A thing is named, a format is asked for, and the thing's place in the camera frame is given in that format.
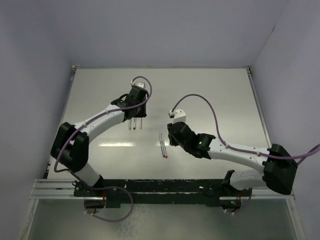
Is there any yellow marker pen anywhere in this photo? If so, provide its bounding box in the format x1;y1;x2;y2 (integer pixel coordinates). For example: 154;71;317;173
139;118;143;130

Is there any blue marker pen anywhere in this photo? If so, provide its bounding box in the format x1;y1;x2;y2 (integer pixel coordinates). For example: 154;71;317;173
133;118;137;130

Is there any green marker pen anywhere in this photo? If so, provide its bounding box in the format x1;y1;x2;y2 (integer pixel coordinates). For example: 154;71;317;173
128;119;132;130

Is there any purple marker pen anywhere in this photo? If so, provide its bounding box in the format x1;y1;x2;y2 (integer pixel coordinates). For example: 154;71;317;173
159;133;166;158

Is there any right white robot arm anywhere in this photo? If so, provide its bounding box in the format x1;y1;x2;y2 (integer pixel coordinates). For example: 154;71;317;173
167;121;298;195

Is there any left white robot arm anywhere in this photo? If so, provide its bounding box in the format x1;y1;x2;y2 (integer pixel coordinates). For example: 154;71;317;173
50;85;150;188

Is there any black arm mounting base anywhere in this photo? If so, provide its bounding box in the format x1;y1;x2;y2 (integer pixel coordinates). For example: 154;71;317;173
72;173;252;209

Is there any red marker pen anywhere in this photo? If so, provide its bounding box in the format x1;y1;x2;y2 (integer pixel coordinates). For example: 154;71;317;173
160;133;168;158

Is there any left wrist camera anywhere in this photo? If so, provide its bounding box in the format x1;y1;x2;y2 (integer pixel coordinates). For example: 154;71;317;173
130;80;146;89

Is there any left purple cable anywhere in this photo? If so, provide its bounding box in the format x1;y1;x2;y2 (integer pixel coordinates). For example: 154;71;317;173
53;76;153;174

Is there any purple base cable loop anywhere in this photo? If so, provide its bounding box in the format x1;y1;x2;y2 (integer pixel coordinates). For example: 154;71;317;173
83;186;134;223

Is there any aluminium frame rail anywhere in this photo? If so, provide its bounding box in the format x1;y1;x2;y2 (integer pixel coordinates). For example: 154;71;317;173
29;179;75;200

